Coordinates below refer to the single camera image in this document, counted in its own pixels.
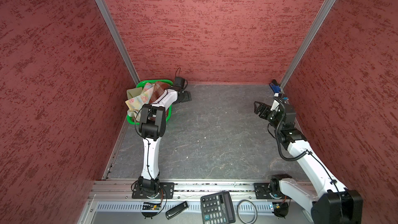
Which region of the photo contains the red plaid skirt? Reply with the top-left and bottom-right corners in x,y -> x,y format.
149,81 -> 170,104

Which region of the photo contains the green plastic basket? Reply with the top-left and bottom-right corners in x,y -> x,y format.
125,79 -> 173,124

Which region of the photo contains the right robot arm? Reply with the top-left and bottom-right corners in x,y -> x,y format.
254,96 -> 363,224

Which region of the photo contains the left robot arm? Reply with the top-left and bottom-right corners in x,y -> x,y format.
135,86 -> 192,199

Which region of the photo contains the blue clamp tool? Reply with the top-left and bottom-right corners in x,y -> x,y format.
269,79 -> 283,97

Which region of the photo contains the floral pastel skirt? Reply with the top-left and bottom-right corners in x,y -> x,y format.
125,83 -> 154,118

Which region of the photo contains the olive green skirt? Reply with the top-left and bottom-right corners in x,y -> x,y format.
126,87 -> 143,100

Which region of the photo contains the right circuit board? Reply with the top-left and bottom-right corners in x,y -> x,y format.
273,202 -> 290,218

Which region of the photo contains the circuit board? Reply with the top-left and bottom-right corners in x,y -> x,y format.
273,202 -> 290,218
141,202 -> 163,218

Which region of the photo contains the black calculator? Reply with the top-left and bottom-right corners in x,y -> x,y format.
200,191 -> 236,224

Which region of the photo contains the black remote stick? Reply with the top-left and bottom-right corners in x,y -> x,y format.
165,201 -> 189,220

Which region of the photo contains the left circuit board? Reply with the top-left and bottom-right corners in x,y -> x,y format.
141,202 -> 163,218

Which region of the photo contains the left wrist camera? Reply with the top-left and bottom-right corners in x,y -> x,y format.
173,76 -> 187,91

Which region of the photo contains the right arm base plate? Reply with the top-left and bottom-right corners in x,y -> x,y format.
254,183 -> 281,200

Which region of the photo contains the black cable ring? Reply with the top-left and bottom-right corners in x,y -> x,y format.
236,199 -> 259,224

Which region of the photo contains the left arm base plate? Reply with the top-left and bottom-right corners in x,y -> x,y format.
131,182 -> 175,200

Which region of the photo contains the aluminium front rail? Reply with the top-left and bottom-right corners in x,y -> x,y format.
90,179 -> 315,201

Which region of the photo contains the right aluminium corner post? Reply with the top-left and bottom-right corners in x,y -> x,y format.
280,0 -> 336,89

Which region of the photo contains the aluminium corner post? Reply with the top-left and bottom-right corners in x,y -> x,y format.
280,0 -> 336,89
95,0 -> 140,85

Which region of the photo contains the left aluminium corner post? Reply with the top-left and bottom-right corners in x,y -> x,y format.
95,0 -> 140,85

